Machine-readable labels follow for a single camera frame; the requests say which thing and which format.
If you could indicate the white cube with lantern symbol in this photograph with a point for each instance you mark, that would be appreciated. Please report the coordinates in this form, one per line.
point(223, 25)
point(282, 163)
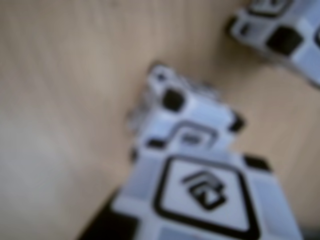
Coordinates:
point(200, 190)

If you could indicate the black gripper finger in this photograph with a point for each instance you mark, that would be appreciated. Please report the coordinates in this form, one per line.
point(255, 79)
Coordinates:
point(97, 227)

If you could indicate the white cube with zigzag symbol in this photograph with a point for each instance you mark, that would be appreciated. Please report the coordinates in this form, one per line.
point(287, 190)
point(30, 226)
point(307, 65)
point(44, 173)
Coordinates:
point(285, 40)

